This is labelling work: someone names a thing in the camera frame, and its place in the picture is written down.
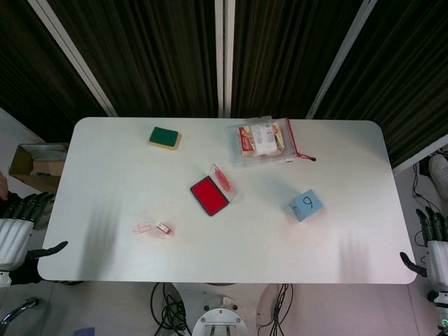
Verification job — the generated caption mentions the brown cardboard box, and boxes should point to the brown cardboard box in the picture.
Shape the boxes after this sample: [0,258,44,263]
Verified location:
[8,142,70,194]

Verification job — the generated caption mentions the white frame post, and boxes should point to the white frame post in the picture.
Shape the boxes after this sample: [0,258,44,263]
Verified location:
[27,0,119,118]
[304,0,378,120]
[213,0,235,118]

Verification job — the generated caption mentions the black floor cables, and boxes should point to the black floor cables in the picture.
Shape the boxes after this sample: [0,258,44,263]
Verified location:
[412,148,448,246]

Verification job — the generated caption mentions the red ink pad clear lid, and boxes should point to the red ink pad clear lid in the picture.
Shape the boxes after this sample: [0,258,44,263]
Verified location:
[190,163,242,218]

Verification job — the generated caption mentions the white frame rail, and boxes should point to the white frame rail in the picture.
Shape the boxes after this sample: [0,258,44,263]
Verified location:
[391,139,448,176]

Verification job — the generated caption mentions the black cable bundle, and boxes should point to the black cable bundle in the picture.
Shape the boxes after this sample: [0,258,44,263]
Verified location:
[149,282,193,336]
[258,282,295,336]

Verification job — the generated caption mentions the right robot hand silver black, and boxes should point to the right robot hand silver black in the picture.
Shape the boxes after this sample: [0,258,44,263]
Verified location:
[399,206,448,292]

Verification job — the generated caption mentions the chrome metal handle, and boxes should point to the chrome metal handle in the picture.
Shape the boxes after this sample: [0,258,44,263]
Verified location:
[0,296,40,327]

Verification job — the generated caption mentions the green yellow sponge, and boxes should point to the green yellow sponge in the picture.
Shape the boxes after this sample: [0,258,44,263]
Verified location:
[148,126,183,153]

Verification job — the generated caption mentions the blue paper note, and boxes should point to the blue paper note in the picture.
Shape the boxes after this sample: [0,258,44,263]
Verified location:
[287,189,325,223]

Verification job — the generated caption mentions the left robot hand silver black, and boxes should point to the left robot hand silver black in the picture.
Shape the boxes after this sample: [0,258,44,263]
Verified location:
[0,191,69,285]

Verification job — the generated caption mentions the clear zip bag red zipper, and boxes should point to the clear zip bag red zipper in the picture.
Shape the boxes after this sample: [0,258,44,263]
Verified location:
[223,116,318,169]

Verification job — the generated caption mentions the white shoe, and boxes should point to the white shoe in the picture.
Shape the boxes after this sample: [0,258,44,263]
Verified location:
[428,153,448,202]

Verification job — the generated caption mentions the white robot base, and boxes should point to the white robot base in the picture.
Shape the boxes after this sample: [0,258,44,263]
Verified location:
[173,282,283,336]

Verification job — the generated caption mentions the dark pleated curtain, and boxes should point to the dark pleated curtain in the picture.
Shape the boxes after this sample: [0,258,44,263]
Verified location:
[47,0,221,118]
[314,0,448,169]
[230,0,365,120]
[0,0,108,144]

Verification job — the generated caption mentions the red yellow snack packet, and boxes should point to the red yellow snack packet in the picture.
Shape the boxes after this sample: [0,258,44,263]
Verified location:
[237,122,285,158]

